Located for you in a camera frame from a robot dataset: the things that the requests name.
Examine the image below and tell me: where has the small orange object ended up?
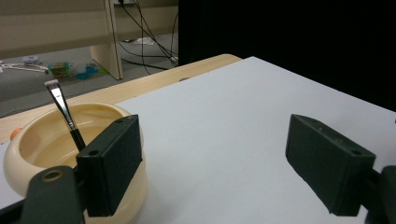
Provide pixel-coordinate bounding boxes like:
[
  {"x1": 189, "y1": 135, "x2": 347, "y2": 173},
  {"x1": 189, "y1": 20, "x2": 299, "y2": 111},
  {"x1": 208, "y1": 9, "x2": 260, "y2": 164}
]
[{"x1": 9, "y1": 127, "x2": 23, "y2": 141}]

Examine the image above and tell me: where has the white paper scrap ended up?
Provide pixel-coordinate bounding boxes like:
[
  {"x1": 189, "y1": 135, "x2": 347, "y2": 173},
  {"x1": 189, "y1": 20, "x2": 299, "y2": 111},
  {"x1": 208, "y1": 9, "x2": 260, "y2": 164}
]
[{"x1": 134, "y1": 36, "x2": 156, "y2": 47}]

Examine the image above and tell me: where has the beige wooden shelf unit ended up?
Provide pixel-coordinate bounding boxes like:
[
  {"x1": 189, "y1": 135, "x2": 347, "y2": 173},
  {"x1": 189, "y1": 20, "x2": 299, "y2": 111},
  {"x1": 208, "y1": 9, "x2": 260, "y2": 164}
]
[{"x1": 0, "y1": 0, "x2": 179, "y2": 80}]

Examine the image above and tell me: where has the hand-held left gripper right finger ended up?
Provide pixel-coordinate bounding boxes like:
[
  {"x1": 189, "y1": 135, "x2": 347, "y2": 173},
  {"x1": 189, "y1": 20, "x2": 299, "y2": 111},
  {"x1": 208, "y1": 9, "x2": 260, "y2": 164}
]
[{"x1": 285, "y1": 114, "x2": 376, "y2": 217}]

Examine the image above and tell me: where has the white cord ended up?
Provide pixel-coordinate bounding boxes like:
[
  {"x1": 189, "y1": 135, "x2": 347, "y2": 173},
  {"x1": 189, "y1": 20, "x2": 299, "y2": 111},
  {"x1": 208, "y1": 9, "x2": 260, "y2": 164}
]
[{"x1": 0, "y1": 60, "x2": 50, "y2": 75}]

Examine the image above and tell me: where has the colourful plastic packet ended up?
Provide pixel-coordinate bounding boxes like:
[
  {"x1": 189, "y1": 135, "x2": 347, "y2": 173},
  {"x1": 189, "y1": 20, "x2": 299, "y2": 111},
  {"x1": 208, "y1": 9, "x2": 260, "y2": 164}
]
[{"x1": 47, "y1": 61, "x2": 108, "y2": 81}]

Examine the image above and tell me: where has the black brush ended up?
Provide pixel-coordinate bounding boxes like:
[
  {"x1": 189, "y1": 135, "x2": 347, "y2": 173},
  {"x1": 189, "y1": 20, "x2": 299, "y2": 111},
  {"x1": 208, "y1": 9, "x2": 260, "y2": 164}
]
[{"x1": 44, "y1": 78, "x2": 87, "y2": 153}]

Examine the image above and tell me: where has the white table sheet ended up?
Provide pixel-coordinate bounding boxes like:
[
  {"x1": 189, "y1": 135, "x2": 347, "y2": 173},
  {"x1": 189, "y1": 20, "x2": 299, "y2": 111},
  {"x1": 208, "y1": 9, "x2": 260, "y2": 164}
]
[{"x1": 0, "y1": 55, "x2": 396, "y2": 224}]

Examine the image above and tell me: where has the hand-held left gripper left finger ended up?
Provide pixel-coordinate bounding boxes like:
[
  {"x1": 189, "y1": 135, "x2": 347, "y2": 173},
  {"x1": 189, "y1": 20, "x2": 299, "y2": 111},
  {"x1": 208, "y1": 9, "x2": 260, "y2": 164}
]
[{"x1": 76, "y1": 114, "x2": 144, "y2": 217}]

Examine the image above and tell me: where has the bundle of black cables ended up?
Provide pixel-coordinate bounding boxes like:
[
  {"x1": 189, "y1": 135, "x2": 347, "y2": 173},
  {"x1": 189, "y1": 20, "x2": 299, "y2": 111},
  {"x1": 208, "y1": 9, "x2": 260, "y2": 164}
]
[{"x1": 117, "y1": 0, "x2": 179, "y2": 72}]

